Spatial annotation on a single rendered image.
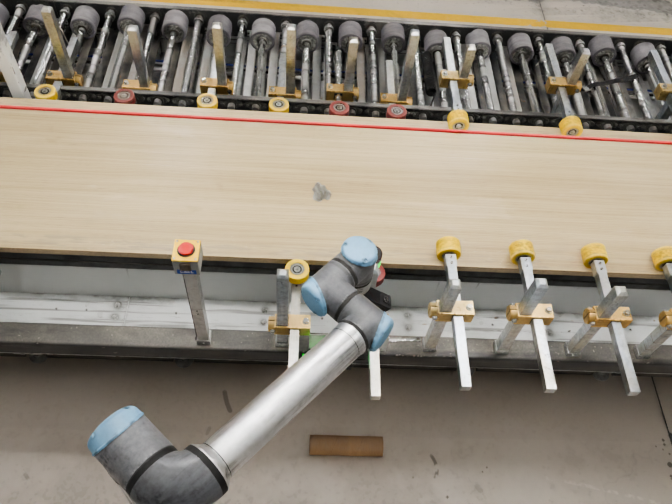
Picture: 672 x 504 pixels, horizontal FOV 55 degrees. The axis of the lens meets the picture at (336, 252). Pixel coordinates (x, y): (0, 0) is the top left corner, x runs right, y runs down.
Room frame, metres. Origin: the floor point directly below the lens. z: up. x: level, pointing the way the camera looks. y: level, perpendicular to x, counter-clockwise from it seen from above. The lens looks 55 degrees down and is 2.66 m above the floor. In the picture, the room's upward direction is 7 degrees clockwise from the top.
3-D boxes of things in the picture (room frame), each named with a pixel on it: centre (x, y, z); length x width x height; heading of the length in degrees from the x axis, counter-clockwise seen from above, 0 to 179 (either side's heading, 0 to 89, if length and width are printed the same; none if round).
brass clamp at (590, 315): (1.08, -0.88, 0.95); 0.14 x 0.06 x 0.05; 96
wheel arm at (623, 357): (1.08, -0.89, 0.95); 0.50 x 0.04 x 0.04; 6
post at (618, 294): (1.08, -0.85, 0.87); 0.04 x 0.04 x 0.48; 6
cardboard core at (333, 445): (0.87, -0.14, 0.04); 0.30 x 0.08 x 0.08; 96
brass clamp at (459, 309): (1.03, -0.38, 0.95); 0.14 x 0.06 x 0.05; 96
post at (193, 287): (0.95, 0.40, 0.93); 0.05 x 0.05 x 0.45; 6
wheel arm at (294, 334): (0.94, 0.10, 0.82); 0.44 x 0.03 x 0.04; 6
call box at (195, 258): (0.95, 0.40, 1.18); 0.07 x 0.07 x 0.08; 6
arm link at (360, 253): (0.92, -0.06, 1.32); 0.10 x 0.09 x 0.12; 144
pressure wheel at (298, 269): (1.14, 0.12, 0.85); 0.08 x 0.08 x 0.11
